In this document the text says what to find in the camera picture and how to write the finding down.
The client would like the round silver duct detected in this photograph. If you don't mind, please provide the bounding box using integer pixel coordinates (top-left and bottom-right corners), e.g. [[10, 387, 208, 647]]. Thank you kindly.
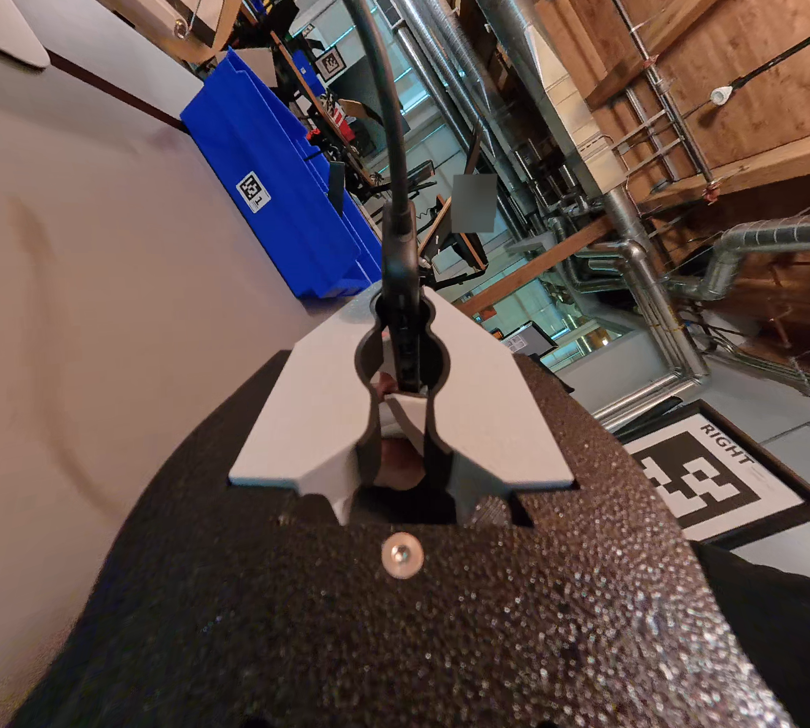
[[664, 216, 810, 302]]

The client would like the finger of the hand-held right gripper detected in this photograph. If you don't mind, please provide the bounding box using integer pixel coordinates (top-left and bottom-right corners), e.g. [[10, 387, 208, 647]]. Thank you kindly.
[[381, 394, 432, 457]]

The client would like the large framed marker sign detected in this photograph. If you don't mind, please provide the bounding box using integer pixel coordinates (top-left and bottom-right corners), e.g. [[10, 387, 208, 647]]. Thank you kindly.
[[623, 400, 806, 547]]

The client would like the person's right hand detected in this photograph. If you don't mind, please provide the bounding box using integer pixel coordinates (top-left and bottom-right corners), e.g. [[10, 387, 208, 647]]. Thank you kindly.
[[375, 437, 428, 488]]

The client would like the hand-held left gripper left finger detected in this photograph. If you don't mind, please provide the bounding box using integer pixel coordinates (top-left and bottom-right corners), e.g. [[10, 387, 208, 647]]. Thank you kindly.
[[228, 282, 388, 528]]

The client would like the dark screen with paper tag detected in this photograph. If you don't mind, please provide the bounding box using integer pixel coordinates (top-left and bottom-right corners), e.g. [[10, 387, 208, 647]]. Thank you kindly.
[[503, 320, 559, 367]]

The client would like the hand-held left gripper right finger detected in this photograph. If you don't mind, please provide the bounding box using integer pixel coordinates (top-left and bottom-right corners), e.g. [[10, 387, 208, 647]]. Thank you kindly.
[[419, 285, 577, 525]]

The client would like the person's black clothing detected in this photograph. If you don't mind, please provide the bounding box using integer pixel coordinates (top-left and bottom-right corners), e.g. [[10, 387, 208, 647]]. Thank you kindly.
[[693, 541, 810, 728]]

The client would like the rectangular silver duct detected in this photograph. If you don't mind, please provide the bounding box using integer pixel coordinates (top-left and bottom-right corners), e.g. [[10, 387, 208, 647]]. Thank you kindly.
[[437, 0, 611, 197]]

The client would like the blue plastic bin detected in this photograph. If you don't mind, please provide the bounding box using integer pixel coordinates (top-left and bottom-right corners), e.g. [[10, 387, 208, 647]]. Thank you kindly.
[[180, 48, 383, 300]]

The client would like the dark grey usb hub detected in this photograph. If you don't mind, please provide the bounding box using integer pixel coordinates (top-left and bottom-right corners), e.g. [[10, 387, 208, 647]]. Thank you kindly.
[[275, 0, 424, 395]]

